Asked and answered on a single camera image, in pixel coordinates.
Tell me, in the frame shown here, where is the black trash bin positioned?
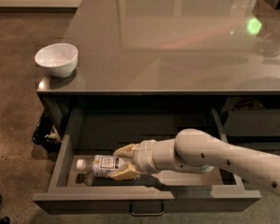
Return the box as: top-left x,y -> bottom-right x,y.
32,111 -> 62,152

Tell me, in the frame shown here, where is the metal drawer handle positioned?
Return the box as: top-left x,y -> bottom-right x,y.
129,202 -> 164,217

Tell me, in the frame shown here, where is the blue plastic water bottle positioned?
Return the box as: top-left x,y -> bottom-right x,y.
76,155 -> 125,178

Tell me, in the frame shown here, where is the white ceramic bowl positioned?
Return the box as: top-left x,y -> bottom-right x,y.
35,43 -> 78,77

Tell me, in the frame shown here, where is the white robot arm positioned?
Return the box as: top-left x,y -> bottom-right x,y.
114,129 -> 280,196

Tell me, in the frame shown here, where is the grey cabinet counter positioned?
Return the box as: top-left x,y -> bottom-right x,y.
35,0 -> 280,135

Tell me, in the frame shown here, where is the open grey top drawer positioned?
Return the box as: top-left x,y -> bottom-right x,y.
33,108 -> 260,217

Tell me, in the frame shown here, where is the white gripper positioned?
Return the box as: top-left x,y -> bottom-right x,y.
110,140 -> 157,181

